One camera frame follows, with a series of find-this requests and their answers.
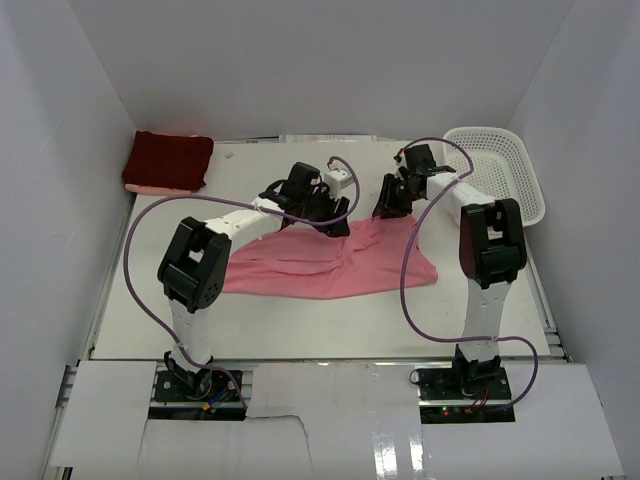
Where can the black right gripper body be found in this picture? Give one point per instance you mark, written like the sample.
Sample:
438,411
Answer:
391,198

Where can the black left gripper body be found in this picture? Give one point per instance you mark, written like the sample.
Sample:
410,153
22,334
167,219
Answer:
329,212

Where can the white perforated plastic basket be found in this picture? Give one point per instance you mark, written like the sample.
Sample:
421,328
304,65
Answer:
502,167

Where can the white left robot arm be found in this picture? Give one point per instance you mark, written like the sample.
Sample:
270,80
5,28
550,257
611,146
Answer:
194,266

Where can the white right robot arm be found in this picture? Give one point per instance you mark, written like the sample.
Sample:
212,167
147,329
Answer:
491,253

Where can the white paper strip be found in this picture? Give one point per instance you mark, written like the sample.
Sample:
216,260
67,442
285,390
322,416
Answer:
326,138

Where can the folded dark red t-shirt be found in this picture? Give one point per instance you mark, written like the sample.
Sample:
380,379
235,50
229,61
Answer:
166,162

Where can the folded light pink t-shirt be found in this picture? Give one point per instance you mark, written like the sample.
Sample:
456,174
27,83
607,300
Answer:
155,191

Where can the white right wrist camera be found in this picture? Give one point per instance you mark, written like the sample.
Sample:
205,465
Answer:
401,169

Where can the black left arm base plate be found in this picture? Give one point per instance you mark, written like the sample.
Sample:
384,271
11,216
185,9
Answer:
216,399

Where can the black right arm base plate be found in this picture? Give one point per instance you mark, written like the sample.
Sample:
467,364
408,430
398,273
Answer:
442,401

